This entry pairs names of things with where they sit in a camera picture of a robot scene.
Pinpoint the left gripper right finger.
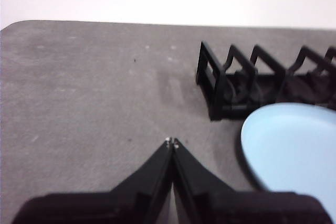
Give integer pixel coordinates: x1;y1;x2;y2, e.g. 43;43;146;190
172;137;333;224

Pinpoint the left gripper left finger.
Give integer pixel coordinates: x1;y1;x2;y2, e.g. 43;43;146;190
12;136;173;224

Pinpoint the black plate rack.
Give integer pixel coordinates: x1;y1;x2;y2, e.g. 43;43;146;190
195;40;336;122

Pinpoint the blue plate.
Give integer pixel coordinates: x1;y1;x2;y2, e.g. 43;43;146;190
240;102;336;224

